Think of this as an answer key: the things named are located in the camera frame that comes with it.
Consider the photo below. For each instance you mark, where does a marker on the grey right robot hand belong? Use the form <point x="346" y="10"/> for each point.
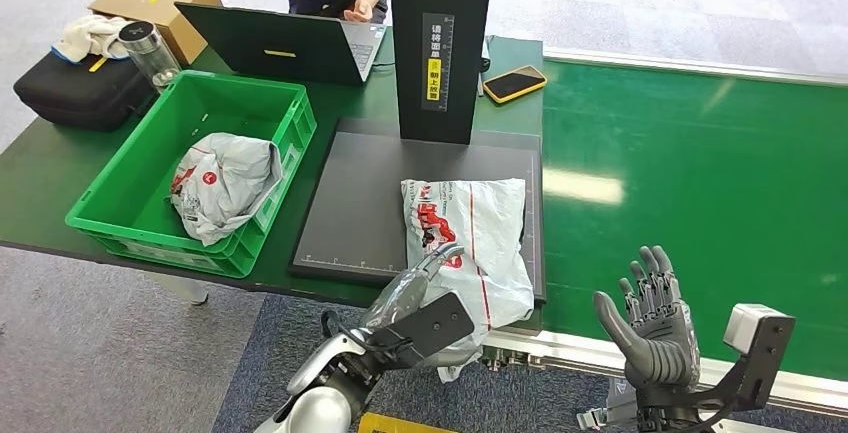
<point x="662" y="344"/>

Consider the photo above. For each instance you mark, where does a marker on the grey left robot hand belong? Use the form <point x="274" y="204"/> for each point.
<point x="397" y="297"/>

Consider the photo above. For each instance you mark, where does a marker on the white courier bag red print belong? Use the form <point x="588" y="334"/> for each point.
<point x="497" y="231"/>

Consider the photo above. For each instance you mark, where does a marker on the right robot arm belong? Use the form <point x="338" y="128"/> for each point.
<point x="669" y="413"/>

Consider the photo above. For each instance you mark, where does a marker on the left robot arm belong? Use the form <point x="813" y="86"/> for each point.
<point x="318" y="410"/>

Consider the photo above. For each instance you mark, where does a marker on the green conveyor belt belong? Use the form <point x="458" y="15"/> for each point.
<point x="715" y="185"/>

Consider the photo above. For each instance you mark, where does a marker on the black scanner platform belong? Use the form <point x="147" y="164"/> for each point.
<point x="358" y="205"/>

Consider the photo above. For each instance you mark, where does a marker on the yellow floor marker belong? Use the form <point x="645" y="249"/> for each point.
<point x="391" y="424"/>

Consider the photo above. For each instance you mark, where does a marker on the crumpled grey courier bag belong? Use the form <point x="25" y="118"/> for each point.
<point x="232" y="178"/>

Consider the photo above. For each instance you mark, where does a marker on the phone with yellow case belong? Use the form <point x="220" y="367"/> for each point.
<point x="515" y="83"/>

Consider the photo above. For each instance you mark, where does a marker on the dark laptop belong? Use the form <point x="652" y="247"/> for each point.
<point x="265" y="46"/>

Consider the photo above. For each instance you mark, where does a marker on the green plastic crate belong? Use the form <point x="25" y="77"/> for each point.
<point x="166" y="112"/>

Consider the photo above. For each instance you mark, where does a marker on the glass bottle black lid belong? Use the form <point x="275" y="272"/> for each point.
<point x="149" y="52"/>

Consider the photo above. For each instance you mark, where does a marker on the green table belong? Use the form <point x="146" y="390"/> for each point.
<point x="40" y="178"/>

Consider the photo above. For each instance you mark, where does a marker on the black carrying case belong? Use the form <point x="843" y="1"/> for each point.
<point x="79" y="92"/>

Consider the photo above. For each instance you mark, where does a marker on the white towel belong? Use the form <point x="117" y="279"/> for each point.
<point x="89" y="36"/>

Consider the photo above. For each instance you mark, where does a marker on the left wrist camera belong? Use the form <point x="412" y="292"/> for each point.
<point x="430" y="327"/>

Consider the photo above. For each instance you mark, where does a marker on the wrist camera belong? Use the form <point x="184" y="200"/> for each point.
<point x="430" y="327"/>
<point x="762" y="344"/>

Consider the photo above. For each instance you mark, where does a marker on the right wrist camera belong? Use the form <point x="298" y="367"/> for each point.
<point x="762" y="344"/>

